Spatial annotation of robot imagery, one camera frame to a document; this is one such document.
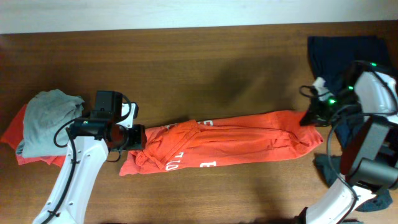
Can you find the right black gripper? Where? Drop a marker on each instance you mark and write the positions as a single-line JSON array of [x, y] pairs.
[[314, 113]]

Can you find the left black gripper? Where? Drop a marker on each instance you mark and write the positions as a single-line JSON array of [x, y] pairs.
[[138, 141]]

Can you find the red printed t-shirt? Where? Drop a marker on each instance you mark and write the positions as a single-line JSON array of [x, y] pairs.
[[267, 137]]

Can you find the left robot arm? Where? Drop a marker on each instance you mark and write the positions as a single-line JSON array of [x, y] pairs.
[[86, 153]]

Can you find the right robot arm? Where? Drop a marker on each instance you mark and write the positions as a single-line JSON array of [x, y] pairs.
[[368, 163]]

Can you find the dark navy garment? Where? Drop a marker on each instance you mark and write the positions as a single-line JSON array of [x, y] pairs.
[[329, 58]]

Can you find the grey folded t-shirt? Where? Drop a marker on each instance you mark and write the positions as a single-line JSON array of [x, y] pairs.
[[44, 117]]

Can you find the red folded garment under grey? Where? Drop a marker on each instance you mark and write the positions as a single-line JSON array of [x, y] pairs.
[[14, 135]]

